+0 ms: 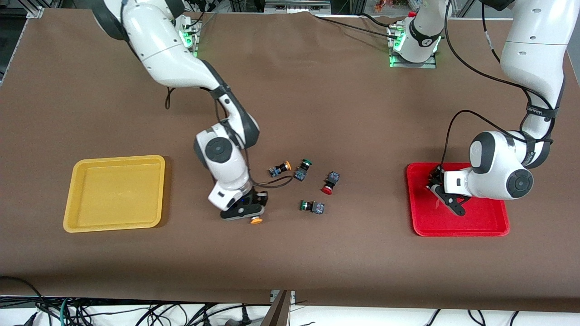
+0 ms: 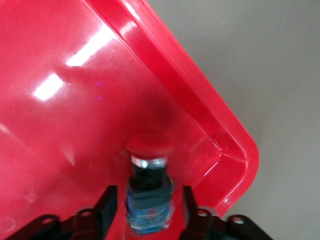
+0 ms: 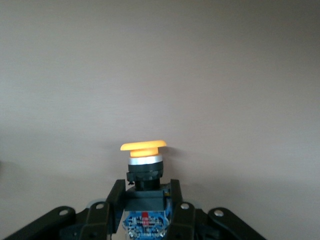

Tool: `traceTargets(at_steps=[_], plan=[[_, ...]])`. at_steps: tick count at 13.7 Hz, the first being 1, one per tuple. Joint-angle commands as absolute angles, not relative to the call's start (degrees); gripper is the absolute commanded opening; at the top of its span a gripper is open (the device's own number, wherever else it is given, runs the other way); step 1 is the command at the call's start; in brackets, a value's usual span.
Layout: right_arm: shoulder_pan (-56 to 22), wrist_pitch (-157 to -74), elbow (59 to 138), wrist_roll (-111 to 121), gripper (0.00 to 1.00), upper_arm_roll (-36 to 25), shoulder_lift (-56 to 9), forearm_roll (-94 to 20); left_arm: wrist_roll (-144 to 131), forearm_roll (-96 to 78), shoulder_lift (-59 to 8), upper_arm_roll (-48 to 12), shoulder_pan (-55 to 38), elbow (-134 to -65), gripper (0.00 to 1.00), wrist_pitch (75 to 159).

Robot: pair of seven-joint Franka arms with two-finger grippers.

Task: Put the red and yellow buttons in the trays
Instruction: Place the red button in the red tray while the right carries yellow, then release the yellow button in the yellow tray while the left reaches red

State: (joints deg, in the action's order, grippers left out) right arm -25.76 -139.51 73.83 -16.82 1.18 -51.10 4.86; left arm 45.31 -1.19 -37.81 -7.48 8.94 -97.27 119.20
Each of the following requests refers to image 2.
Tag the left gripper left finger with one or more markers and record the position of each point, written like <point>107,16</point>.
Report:
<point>100,220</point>

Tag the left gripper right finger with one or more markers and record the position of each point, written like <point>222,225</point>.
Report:
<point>197,225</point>

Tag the red mushroom push button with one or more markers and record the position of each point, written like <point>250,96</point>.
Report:
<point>148,180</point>

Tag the red plastic tray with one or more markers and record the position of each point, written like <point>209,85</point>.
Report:
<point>75,100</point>

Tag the brown table cover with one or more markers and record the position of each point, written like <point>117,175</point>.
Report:
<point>275,75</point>

